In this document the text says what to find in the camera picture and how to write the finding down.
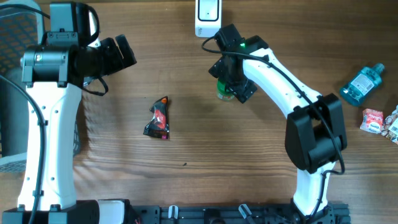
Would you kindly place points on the red tissue pack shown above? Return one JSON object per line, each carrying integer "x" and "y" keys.
{"x": 372, "y": 121}

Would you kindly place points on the beige snack bag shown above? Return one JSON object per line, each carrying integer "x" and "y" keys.
{"x": 389, "y": 128}

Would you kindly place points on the green lid jar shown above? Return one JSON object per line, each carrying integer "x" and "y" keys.
{"x": 222, "y": 93}

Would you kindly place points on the grey plastic mesh basket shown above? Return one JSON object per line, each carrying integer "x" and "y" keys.
{"x": 20, "y": 28}

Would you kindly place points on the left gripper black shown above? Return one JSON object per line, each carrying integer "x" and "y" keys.
{"x": 117, "y": 63}

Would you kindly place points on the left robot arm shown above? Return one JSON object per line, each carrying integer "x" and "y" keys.
{"x": 54, "y": 75}

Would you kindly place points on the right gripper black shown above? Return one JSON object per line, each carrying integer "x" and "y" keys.
{"x": 242, "y": 90}

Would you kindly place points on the red black snack pouch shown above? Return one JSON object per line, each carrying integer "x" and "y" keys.
{"x": 158, "y": 127}

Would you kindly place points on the blue mouthwash bottle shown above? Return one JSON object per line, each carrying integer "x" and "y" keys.
{"x": 362, "y": 85}

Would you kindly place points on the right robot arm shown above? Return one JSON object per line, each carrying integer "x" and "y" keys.
{"x": 315, "y": 135}

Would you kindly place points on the white barcode scanner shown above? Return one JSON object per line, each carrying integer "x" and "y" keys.
{"x": 208, "y": 14}

